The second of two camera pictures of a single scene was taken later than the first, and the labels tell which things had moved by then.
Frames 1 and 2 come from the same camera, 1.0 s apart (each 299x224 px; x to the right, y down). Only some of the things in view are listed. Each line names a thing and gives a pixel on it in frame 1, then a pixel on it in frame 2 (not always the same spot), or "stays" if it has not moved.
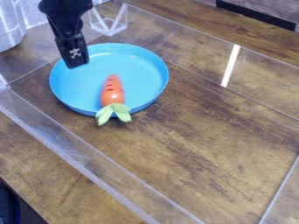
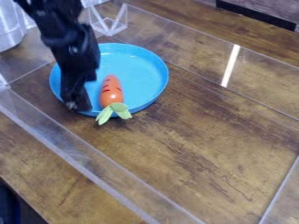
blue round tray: [140, 69] stays
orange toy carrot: [112, 99] stays
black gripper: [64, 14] → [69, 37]
